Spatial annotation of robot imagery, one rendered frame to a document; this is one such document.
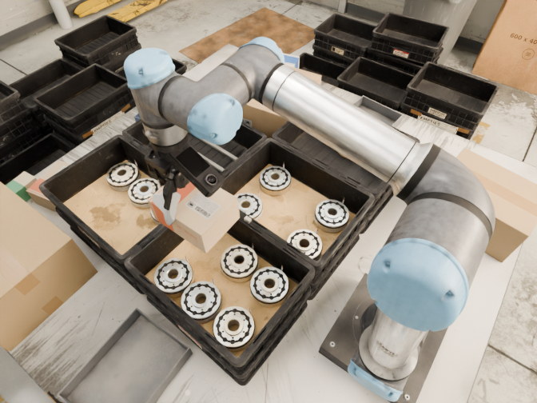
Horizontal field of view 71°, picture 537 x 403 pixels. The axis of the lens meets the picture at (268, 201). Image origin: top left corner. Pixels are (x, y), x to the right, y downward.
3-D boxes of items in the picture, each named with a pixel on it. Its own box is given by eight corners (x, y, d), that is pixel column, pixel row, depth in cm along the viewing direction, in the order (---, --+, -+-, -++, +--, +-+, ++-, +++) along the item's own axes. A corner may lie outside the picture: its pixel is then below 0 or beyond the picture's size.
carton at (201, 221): (240, 217, 88) (237, 197, 82) (206, 253, 82) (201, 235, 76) (189, 187, 94) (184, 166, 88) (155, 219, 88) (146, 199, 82)
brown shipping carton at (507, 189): (418, 211, 133) (434, 182, 120) (447, 177, 142) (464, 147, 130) (501, 263, 120) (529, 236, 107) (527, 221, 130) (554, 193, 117)
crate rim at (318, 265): (375, 201, 109) (377, 196, 108) (317, 273, 95) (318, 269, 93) (269, 141, 125) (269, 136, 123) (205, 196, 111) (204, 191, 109)
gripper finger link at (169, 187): (173, 204, 79) (183, 166, 76) (179, 207, 79) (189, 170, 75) (157, 208, 75) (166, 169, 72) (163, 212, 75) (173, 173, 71)
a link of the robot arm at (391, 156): (532, 173, 53) (254, 14, 62) (512, 228, 47) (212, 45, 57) (481, 212, 63) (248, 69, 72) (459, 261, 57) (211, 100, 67)
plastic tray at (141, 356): (119, 450, 89) (112, 448, 85) (65, 398, 96) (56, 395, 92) (192, 353, 103) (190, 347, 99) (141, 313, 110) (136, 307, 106)
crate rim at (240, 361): (317, 273, 95) (318, 269, 93) (239, 371, 81) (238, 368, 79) (205, 196, 111) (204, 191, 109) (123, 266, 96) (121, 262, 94)
